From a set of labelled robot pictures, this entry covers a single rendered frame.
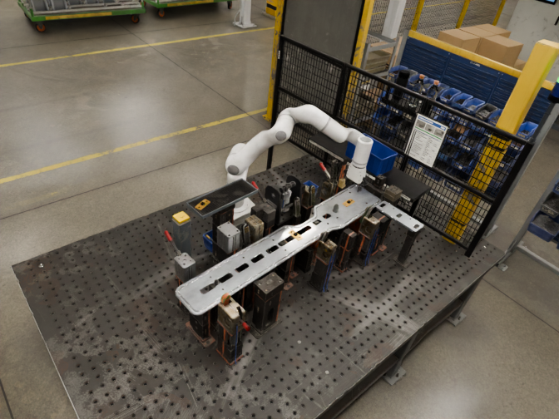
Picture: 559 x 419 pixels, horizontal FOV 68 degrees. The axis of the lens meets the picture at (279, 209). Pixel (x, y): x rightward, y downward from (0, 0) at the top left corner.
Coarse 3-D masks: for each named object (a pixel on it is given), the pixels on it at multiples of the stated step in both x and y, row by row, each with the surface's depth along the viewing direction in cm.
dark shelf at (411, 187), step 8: (312, 136) 302; (320, 136) 303; (328, 136) 304; (320, 144) 295; (328, 144) 296; (336, 144) 297; (344, 144) 298; (328, 152) 291; (336, 152) 288; (344, 152) 289; (368, 176) 274; (392, 176) 272; (400, 176) 273; (408, 176) 274; (384, 184) 266; (392, 184) 265; (400, 184) 266; (408, 184) 267; (416, 184) 268; (424, 184) 269; (408, 192) 260; (416, 192) 261; (424, 192) 263; (408, 200) 257
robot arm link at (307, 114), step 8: (280, 112) 229; (288, 112) 226; (296, 112) 217; (304, 112) 214; (312, 112) 214; (320, 112) 215; (296, 120) 225; (304, 120) 216; (312, 120) 215; (320, 120) 215; (328, 120) 216; (320, 128) 218
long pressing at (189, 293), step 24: (360, 192) 260; (336, 216) 239; (360, 216) 243; (264, 240) 217; (312, 240) 222; (216, 264) 201; (240, 264) 203; (264, 264) 204; (192, 288) 188; (216, 288) 190; (240, 288) 192; (192, 312) 179
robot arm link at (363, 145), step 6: (360, 138) 223; (366, 138) 223; (360, 144) 221; (366, 144) 220; (372, 144) 222; (354, 150) 228; (360, 150) 223; (366, 150) 222; (354, 156) 228; (360, 156) 225; (366, 156) 225; (360, 162) 227; (366, 162) 228
